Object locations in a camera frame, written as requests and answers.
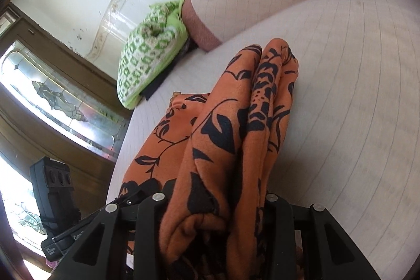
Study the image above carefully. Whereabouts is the orange black floral garment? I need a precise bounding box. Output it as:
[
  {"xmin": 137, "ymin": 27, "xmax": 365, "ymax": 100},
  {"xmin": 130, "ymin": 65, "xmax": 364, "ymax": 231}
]
[{"xmin": 120, "ymin": 38, "xmax": 298, "ymax": 279}]

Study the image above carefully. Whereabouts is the brown wooden glass door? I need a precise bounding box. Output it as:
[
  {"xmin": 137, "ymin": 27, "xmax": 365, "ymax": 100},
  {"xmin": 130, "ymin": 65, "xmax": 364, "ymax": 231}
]
[{"xmin": 0, "ymin": 1, "xmax": 134, "ymax": 280}]

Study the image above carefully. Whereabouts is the pink quilted bedspread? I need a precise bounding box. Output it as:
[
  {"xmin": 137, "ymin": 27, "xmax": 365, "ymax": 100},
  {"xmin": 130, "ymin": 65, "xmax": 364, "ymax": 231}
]
[{"xmin": 107, "ymin": 0, "xmax": 419, "ymax": 279}]

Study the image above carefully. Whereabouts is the green white patterned pillow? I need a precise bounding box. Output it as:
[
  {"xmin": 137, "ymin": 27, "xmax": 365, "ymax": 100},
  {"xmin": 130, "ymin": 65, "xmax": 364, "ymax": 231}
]
[{"xmin": 117, "ymin": 0, "xmax": 189, "ymax": 110}]

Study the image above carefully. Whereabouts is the dark flat object under pillow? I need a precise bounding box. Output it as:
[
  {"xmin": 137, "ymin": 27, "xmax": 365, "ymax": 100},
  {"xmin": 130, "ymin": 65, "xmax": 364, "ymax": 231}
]
[{"xmin": 140, "ymin": 38, "xmax": 198, "ymax": 100}]

